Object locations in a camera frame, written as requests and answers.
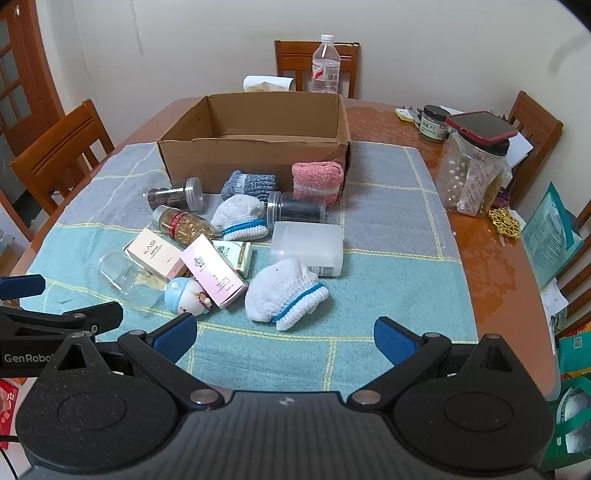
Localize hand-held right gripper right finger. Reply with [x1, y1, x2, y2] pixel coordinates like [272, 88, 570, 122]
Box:
[349, 316, 541, 411]

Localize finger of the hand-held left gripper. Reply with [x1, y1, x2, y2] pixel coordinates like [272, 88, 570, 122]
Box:
[0, 274, 45, 301]
[0, 302, 124, 343]

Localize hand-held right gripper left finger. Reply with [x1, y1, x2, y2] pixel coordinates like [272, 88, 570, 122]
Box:
[30, 316, 221, 411]

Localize blue white figurine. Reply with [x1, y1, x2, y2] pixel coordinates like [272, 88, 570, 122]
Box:
[164, 276, 214, 318]

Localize green white tissue pack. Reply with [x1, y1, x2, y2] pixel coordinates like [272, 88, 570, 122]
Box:
[211, 239, 253, 278]

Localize white plastic box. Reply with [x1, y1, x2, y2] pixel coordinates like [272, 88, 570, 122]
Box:
[271, 220, 345, 278]

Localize white sock with blue stripe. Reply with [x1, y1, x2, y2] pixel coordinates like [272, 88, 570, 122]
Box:
[245, 258, 330, 332]
[211, 194, 269, 241]

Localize clear jar with metal lid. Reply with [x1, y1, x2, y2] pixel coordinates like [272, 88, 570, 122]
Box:
[147, 178, 206, 212]

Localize clear jar with dark contents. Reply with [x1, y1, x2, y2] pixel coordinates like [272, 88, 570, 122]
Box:
[267, 191, 327, 223]

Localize blue knitted sock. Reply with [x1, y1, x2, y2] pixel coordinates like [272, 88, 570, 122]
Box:
[221, 170, 279, 203]

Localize pink knitted sock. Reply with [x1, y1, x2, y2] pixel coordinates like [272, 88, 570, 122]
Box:
[291, 161, 345, 206]

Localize brown cardboard box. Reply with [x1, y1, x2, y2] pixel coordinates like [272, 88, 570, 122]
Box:
[157, 91, 352, 202]

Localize clear glass cup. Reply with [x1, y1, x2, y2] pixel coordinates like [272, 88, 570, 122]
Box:
[97, 248, 169, 311]

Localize red packet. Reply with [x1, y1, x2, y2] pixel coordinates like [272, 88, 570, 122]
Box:
[0, 378, 19, 450]

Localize checked tablecloth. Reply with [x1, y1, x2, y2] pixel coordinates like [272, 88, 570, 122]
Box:
[25, 141, 479, 402]

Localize pink carton box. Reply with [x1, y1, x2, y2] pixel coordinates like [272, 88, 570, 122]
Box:
[180, 234, 245, 309]

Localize beige carton box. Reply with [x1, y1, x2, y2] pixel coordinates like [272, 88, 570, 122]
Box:
[123, 227, 188, 282]

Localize gold capsule bottle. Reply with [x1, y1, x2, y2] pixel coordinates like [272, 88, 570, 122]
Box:
[151, 205, 216, 245]

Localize wooden chair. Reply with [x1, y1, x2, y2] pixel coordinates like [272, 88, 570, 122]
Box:
[10, 99, 115, 217]
[274, 40, 362, 99]
[505, 90, 564, 208]
[554, 198, 591, 326]

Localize gold ornament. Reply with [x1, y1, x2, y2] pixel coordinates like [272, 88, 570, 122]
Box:
[488, 207, 522, 241]

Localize white paper sheet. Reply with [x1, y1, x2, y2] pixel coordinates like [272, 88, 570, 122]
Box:
[538, 277, 571, 333]

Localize large clear plastic jar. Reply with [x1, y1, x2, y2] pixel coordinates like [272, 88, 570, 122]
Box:
[436, 130, 511, 219]

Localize green shopping bag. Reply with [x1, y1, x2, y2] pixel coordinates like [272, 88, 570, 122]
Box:
[538, 332, 591, 472]

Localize green paper bag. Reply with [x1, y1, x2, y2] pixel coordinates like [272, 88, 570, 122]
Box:
[522, 181, 585, 289]

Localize wooden door with glass panes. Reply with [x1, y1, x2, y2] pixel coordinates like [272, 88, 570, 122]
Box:
[0, 0, 65, 158]

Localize glass jar with green label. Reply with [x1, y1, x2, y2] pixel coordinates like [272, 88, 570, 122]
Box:
[418, 104, 452, 144]

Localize white papers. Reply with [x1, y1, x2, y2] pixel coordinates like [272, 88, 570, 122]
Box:
[505, 131, 534, 181]

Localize red smartphone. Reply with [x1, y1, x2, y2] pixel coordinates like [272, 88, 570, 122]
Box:
[445, 111, 519, 145]

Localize clear water bottle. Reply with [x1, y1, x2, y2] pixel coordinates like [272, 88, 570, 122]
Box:
[308, 34, 341, 94]

